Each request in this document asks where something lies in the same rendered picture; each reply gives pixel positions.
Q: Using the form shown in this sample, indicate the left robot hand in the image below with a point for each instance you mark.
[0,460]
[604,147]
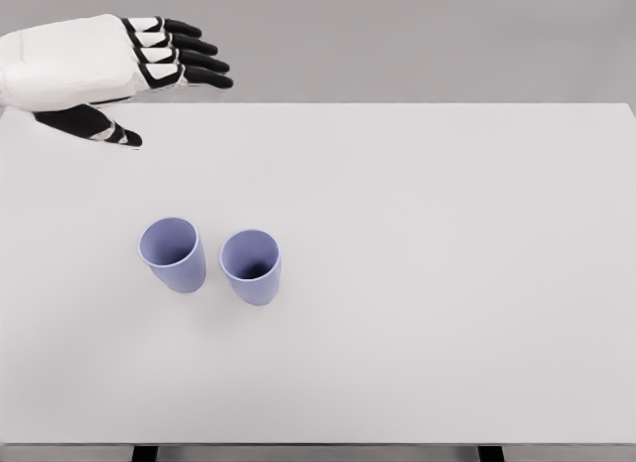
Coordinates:
[69,67]

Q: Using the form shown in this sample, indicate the lavender plastic cup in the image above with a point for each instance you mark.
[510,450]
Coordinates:
[252,270]
[175,256]

